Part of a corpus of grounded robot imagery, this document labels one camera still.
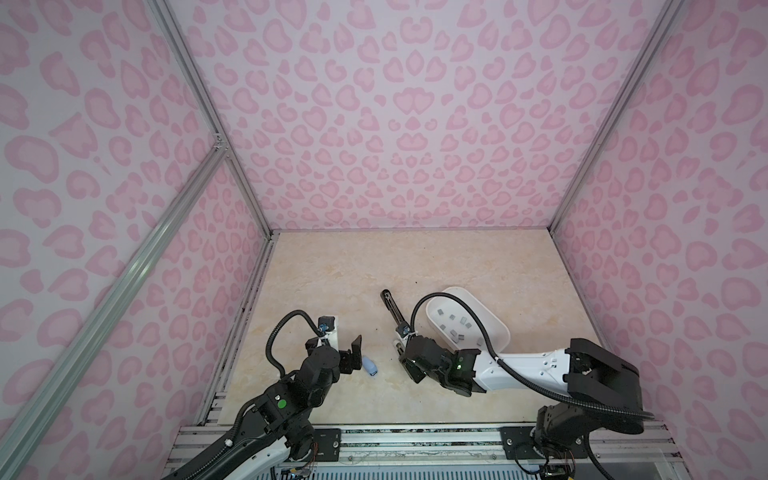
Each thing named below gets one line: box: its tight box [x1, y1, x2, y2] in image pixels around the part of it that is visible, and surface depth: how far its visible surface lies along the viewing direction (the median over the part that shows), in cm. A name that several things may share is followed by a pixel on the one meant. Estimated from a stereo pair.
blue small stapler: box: [362, 356, 378, 377], surface depth 87 cm
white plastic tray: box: [426, 287, 511, 354], surface depth 92 cm
